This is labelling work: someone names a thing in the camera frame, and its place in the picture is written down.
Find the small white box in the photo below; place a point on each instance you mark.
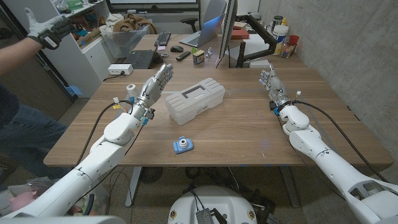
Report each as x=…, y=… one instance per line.
x=259, y=63

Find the black flat keyboard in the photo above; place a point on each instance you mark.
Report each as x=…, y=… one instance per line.
x=140, y=59

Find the white shelf cabinet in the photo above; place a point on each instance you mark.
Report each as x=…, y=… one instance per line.
x=77, y=65

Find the grey table leg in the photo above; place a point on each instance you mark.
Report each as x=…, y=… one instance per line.
x=290, y=186
x=133, y=186

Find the black office chair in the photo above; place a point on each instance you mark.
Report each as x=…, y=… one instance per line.
x=190, y=21

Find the black computer mouse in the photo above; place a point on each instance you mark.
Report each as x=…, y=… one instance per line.
x=176, y=48

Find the red flat box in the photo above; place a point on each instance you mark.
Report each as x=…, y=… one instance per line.
x=239, y=34

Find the silver laptop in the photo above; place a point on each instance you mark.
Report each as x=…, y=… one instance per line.
x=205, y=32

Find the dark lidded jar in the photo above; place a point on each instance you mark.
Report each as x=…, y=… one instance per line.
x=276, y=21

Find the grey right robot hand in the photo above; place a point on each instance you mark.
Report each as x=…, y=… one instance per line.
x=276, y=88

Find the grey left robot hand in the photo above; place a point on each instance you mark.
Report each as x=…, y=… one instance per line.
x=152, y=88

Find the black mechanical keyboard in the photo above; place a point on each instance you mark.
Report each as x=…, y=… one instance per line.
x=162, y=39

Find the person's gloved hand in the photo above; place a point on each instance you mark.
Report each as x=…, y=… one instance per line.
x=43, y=29

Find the person's bare forearm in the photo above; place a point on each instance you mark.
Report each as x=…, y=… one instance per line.
x=15, y=56

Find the white plastic tub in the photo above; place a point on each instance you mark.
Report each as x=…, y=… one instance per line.
x=280, y=33

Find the black round fan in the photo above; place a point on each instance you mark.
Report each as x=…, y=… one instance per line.
x=151, y=175

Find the blue toy camera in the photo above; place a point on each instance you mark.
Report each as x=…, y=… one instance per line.
x=183, y=145

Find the translucent white plastic toolbox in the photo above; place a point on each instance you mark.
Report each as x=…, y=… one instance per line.
x=194, y=101

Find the small yellow green tin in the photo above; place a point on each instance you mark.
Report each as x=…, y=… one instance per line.
x=198, y=58

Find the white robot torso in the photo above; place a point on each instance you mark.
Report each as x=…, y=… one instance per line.
x=214, y=202

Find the black remote control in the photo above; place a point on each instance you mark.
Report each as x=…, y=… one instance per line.
x=183, y=55

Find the white power strip box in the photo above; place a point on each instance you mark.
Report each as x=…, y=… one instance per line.
x=119, y=69

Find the computer monitor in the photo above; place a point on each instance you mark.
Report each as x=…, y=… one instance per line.
x=228, y=25

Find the white thread spool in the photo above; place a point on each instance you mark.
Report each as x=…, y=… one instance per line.
x=132, y=91

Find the person's body in jeans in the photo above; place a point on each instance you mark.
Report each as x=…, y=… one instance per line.
x=25, y=133

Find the clear plastic storage bin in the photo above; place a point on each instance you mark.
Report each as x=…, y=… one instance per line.
x=124, y=42

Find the small silver figure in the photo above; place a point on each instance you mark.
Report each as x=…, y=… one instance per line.
x=208, y=52

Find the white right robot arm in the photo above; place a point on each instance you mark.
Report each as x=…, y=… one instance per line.
x=332, y=168

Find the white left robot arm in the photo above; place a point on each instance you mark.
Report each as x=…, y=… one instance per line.
x=93, y=161

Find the red cup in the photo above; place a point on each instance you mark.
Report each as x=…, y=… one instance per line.
x=293, y=40

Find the pink soft item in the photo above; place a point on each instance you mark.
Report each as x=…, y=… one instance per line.
x=20, y=200

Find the brown cloth jacket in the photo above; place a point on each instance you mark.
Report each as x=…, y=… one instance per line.
x=132, y=22

